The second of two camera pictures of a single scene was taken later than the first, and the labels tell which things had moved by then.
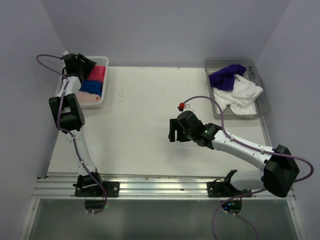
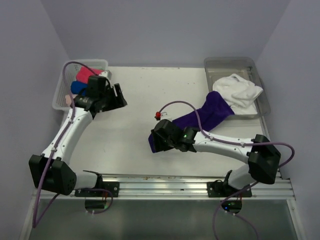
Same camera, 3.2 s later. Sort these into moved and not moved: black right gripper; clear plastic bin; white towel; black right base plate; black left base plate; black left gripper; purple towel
Moved: black right gripper; black left gripper; purple towel
Not moved: black left base plate; white towel; black right base plate; clear plastic bin
